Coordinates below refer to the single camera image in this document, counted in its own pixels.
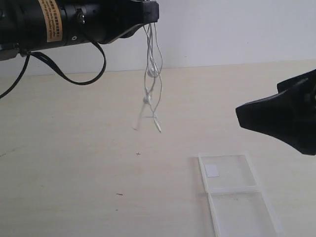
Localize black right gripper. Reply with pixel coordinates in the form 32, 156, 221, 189
236, 69, 316, 156

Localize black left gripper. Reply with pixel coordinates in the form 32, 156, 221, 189
59, 0, 159, 44

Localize white wired earphones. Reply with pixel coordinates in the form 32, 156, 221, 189
133, 23, 163, 133

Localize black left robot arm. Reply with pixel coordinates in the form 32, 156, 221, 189
0, 0, 159, 61

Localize white sticker label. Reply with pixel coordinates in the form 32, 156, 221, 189
204, 164, 220, 178

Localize clear plastic storage case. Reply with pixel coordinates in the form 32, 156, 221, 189
197, 153, 284, 237

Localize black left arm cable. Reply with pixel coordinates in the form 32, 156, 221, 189
0, 40, 107, 99

